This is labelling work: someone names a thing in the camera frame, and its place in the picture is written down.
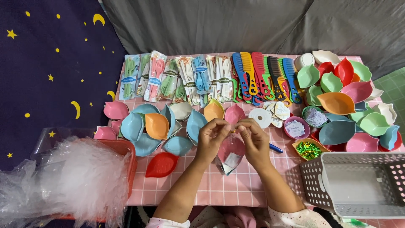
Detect row of colourful plastic combs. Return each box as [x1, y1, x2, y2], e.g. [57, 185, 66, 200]
[230, 52, 303, 106]

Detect pink checked tablecloth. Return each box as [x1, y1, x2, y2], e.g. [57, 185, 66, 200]
[108, 53, 405, 208]

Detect person's left hand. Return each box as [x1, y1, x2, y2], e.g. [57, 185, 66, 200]
[194, 118, 232, 166]

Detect pile of green twist ties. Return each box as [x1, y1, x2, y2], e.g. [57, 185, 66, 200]
[296, 141, 323, 160]

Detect red plastic basket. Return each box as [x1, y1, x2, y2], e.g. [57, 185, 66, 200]
[52, 138, 138, 222]

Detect heap of clear plastic bags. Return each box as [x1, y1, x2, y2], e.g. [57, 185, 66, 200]
[0, 127, 132, 228]

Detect large heap of leaf bowls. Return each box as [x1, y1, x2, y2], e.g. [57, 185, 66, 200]
[296, 50, 403, 153]

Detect person's right hand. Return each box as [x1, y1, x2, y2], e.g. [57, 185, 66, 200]
[236, 118, 271, 173]

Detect yellow leaf-shaped bowl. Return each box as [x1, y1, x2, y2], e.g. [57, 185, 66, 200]
[292, 138, 331, 161]

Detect folded white paper slips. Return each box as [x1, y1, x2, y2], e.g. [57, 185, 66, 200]
[306, 108, 328, 127]

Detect person's white patterned shirt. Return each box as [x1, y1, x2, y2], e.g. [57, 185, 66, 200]
[145, 205, 375, 228]

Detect red leaf-shaped bowl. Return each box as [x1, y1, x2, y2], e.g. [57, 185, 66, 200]
[145, 152, 180, 178]

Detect grey fabric sheet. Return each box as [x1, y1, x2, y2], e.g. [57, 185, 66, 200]
[101, 0, 405, 80]

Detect green checked mat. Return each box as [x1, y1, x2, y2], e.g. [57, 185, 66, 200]
[373, 66, 405, 118]

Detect small purple round bowl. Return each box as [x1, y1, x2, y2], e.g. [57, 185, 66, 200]
[283, 116, 311, 140]

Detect group of pastel leaf bowls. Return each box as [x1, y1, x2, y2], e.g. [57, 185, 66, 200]
[94, 99, 247, 157]

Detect pink bowl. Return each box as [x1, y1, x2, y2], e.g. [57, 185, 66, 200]
[216, 130, 247, 175]

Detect white printed cards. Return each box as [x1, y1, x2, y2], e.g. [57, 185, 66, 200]
[285, 120, 306, 138]

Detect white tape roll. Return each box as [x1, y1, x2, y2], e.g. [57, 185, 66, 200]
[248, 108, 272, 129]

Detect pile of heart paper tags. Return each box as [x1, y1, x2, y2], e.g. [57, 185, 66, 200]
[263, 101, 291, 128]

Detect navy star and moon blanket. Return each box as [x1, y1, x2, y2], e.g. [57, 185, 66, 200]
[0, 0, 128, 171]

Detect row of bagged cutlery sets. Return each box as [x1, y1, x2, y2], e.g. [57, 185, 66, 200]
[119, 51, 235, 107]

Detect small green round bowl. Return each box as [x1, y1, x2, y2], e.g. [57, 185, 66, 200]
[302, 106, 328, 128]

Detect white perforated plastic basket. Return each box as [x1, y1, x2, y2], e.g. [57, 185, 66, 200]
[299, 152, 405, 219]

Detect white round cup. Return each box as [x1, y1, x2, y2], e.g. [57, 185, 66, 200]
[295, 53, 315, 71]

